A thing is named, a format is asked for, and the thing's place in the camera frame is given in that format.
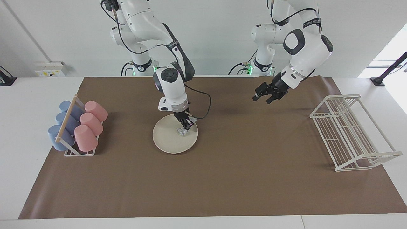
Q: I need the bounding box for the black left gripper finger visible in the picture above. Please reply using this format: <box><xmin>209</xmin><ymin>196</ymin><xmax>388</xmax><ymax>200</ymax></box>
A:
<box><xmin>266</xmin><ymin>92</ymin><xmax>282</xmax><ymax>105</ymax></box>
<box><xmin>253</xmin><ymin>83</ymin><xmax>271</xmax><ymax>102</ymax></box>

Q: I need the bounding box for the cream round plate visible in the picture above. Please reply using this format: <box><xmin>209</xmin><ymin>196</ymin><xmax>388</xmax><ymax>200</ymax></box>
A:
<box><xmin>153</xmin><ymin>114</ymin><xmax>198</xmax><ymax>154</ymax></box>

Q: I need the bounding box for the brown table mat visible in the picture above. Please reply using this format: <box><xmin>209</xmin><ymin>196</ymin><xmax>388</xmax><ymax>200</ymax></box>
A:
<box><xmin>18</xmin><ymin>76</ymin><xmax>407</xmax><ymax>220</ymax></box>

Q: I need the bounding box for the pink plastic cup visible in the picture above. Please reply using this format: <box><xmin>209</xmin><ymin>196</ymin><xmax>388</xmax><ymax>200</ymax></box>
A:
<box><xmin>84</xmin><ymin>101</ymin><xmax>108</xmax><ymax>122</ymax></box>
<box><xmin>80</xmin><ymin>113</ymin><xmax>104</xmax><ymax>136</ymax></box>
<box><xmin>74</xmin><ymin>125</ymin><xmax>98</xmax><ymax>152</ymax></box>

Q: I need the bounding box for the blue plastic cup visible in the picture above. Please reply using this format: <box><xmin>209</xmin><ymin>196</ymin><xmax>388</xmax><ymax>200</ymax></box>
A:
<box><xmin>59</xmin><ymin>101</ymin><xmax>84</xmax><ymax>120</ymax></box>
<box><xmin>56</xmin><ymin>112</ymin><xmax>80</xmax><ymax>134</ymax></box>
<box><xmin>48</xmin><ymin>125</ymin><xmax>75</xmax><ymax>151</ymax></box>

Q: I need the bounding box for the wooden white cup rack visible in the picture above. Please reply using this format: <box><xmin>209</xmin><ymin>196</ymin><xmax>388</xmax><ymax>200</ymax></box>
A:
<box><xmin>55</xmin><ymin>94</ymin><xmax>104</xmax><ymax>157</ymax></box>

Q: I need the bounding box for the black table clamp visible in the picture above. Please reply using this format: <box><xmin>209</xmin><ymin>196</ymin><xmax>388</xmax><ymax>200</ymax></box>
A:
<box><xmin>0</xmin><ymin>66</ymin><xmax>17</xmax><ymax>86</ymax></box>

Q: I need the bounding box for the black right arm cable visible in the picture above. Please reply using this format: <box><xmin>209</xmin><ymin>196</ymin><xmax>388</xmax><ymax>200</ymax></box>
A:
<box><xmin>102</xmin><ymin>0</ymin><xmax>212</xmax><ymax>120</ymax></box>

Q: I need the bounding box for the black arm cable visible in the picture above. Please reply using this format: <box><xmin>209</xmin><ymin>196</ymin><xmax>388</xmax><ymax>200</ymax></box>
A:
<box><xmin>102</xmin><ymin>0</ymin><xmax>212</xmax><ymax>120</ymax></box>
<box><xmin>270</xmin><ymin>0</ymin><xmax>321</xmax><ymax>26</ymax></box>

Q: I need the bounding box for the black base cable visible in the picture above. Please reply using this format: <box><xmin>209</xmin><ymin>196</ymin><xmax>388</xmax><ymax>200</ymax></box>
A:
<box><xmin>228</xmin><ymin>48</ymin><xmax>259</xmax><ymax>75</ymax></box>
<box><xmin>120</xmin><ymin>61</ymin><xmax>135</xmax><ymax>77</ymax></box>

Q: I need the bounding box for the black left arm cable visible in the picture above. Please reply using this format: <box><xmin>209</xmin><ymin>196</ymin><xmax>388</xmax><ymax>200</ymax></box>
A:
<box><xmin>270</xmin><ymin>0</ymin><xmax>321</xmax><ymax>26</ymax></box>

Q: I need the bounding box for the white wire dish rack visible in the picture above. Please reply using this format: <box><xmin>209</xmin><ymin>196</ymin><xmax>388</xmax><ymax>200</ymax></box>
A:
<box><xmin>310</xmin><ymin>94</ymin><xmax>403</xmax><ymax>172</ymax></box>

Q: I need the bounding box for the white wall socket box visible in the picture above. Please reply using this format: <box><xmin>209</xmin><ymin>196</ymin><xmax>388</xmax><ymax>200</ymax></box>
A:
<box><xmin>34</xmin><ymin>62</ymin><xmax>68</xmax><ymax>77</ymax></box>

